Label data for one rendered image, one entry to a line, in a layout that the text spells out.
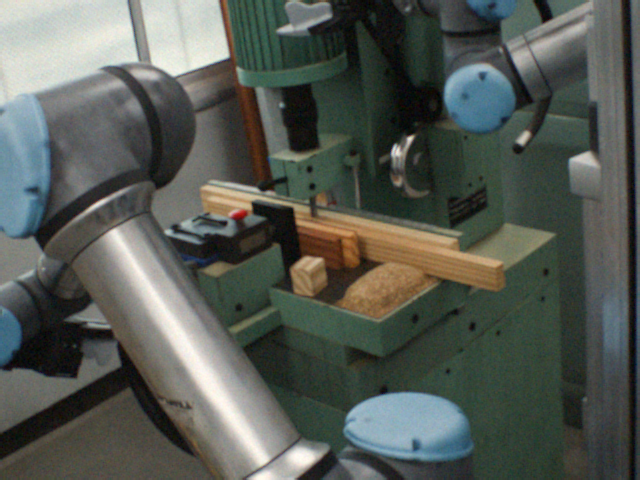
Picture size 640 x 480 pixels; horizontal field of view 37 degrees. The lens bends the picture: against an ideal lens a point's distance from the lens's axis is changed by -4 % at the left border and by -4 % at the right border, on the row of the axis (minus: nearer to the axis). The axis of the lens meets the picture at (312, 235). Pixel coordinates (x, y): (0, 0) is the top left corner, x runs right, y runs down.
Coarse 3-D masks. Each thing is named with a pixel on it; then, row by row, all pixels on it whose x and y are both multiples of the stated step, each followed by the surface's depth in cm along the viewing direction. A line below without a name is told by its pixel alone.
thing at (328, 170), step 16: (320, 144) 163; (336, 144) 162; (352, 144) 164; (272, 160) 161; (288, 160) 158; (304, 160) 157; (320, 160) 160; (336, 160) 162; (272, 176) 162; (288, 176) 159; (304, 176) 158; (320, 176) 160; (336, 176) 163; (352, 176) 166; (288, 192) 161; (304, 192) 158; (320, 192) 161
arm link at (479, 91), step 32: (544, 32) 104; (576, 32) 102; (480, 64) 106; (512, 64) 104; (544, 64) 103; (576, 64) 103; (448, 96) 105; (480, 96) 104; (512, 96) 104; (544, 96) 107; (480, 128) 105
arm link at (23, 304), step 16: (0, 288) 117; (16, 288) 117; (0, 304) 115; (16, 304) 116; (32, 304) 117; (0, 320) 111; (16, 320) 113; (32, 320) 117; (0, 336) 111; (16, 336) 113; (32, 336) 119; (0, 352) 112
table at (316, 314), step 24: (288, 264) 162; (360, 264) 158; (288, 288) 153; (336, 288) 151; (432, 288) 146; (456, 288) 151; (264, 312) 153; (288, 312) 153; (312, 312) 149; (336, 312) 145; (360, 312) 142; (408, 312) 143; (432, 312) 147; (240, 336) 149; (336, 336) 147; (360, 336) 143; (384, 336) 140; (408, 336) 144
